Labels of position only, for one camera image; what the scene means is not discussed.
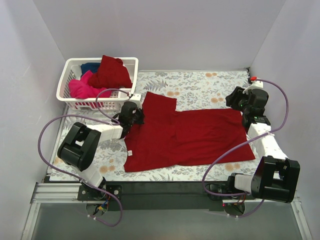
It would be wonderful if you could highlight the red t shirt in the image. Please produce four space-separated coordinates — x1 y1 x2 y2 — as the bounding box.
124 92 247 172

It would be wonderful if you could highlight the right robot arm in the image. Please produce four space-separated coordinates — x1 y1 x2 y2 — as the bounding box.
226 86 300 203

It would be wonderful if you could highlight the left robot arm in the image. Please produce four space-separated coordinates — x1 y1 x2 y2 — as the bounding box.
57 101 145 200

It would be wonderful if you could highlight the floral patterned table mat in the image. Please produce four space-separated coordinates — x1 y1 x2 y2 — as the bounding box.
48 71 260 182

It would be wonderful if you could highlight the dark red shirt in basket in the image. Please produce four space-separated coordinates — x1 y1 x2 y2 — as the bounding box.
95 55 132 89

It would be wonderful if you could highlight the pink shirt in basket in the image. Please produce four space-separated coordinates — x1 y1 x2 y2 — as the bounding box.
68 71 112 99

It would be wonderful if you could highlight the blue shirt in basket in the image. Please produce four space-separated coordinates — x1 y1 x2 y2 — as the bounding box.
80 62 100 75

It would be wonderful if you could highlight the white plastic laundry basket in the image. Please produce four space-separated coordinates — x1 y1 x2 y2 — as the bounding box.
56 55 139 111

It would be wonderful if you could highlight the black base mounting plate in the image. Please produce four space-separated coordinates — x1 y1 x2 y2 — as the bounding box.
76 181 257 212

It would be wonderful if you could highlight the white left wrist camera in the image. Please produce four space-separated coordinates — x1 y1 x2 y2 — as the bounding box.
129 93 142 109

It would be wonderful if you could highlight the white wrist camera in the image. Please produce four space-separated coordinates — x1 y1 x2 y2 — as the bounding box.
242 76 264 95
129 93 142 109

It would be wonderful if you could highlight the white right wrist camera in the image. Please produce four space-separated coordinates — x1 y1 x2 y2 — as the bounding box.
242 76 264 95

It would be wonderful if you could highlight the aluminium frame rail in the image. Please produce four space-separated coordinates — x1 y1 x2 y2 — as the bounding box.
22 182 312 240

